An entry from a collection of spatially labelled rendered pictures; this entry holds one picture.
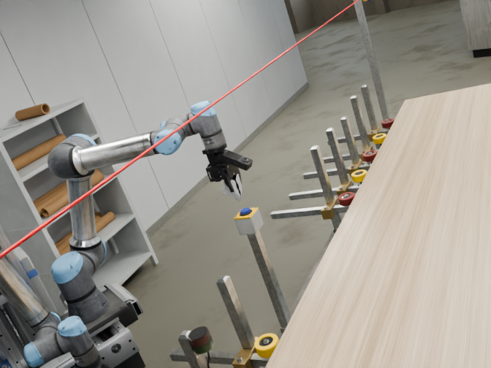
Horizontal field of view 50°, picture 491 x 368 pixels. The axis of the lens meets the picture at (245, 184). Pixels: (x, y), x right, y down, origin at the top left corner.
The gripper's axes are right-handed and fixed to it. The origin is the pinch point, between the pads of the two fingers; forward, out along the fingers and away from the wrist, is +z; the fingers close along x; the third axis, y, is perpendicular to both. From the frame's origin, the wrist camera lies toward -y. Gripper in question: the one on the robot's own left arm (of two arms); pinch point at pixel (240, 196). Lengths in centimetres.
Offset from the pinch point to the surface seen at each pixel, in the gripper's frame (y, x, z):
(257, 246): -0.9, 1.7, 19.3
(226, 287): -1.7, 27.7, 18.2
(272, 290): -0.6, 1.7, 38.5
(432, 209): -52, -50, 38
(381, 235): -35, -32, 38
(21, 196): 217, -76, 14
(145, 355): 146, -53, 128
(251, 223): -3.1, 3.5, 8.8
